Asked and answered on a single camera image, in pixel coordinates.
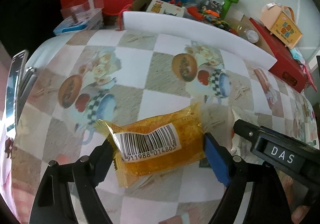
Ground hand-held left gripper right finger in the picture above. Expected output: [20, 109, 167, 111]
[203, 133, 292, 224]

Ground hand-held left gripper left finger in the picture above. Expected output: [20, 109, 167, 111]
[29, 142, 115, 224]

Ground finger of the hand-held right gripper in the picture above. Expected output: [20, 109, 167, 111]
[233, 119, 261, 142]

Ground translucent yellow snack packet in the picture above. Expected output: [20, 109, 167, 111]
[94, 101, 207, 188]

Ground person's right hand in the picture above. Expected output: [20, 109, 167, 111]
[292, 206, 310, 224]

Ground red gift box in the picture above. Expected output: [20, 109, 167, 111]
[249, 17, 309, 94]

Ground red patterned flat box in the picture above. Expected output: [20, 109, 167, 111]
[301, 62, 317, 92]

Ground brown cardboard box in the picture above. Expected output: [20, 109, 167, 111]
[131, 0, 274, 53]

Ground wet wipes pack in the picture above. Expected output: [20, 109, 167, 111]
[290, 47, 307, 64]

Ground clear plastic bottle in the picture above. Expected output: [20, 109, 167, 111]
[235, 22, 259, 43]

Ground pink printed blanket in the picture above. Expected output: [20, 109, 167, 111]
[0, 41, 28, 209]

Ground white foam board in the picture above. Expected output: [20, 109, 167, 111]
[122, 11, 277, 70]

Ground small yellow carton house box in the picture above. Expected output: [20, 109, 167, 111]
[259, 1, 303, 49]

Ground smartphone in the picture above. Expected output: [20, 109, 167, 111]
[4, 49, 29, 137]

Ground pile of small toys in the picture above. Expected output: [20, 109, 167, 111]
[185, 0, 232, 31]

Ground green dumbbell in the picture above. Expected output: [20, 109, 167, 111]
[220, 0, 240, 18]

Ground flat blue box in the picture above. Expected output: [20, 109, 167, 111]
[53, 10, 104, 36]

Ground yellow white carton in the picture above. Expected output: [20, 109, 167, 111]
[145, 0, 187, 17]

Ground clear plastic box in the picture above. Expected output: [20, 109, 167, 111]
[60, 0, 104, 23]

